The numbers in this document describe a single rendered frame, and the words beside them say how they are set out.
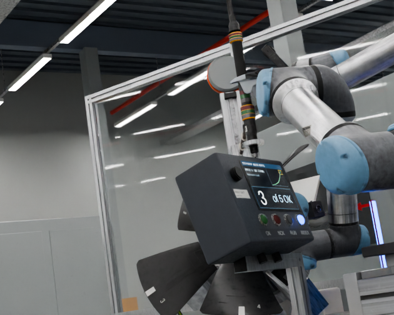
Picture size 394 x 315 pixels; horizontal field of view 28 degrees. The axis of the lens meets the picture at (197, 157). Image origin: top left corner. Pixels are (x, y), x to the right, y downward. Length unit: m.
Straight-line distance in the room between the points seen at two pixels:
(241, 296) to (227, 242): 0.76
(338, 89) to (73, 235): 6.29
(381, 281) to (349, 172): 0.24
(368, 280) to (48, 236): 6.47
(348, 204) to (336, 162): 0.46
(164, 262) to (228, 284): 0.30
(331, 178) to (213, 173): 0.23
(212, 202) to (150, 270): 1.02
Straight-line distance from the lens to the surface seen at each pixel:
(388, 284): 1.62
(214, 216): 1.49
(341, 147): 1.52
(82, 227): 8.11
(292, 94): 1.82
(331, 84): 1.93
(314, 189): 2.76
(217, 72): 3.20
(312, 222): 2.21
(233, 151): 3.01
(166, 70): 3.57
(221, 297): 2.22
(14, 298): 7.75
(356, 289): 1.66
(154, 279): 2.49
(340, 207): 1.98
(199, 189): 1.52
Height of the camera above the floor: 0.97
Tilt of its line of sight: 11 degrees up
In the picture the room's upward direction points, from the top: 8 degrees counter-clockwise
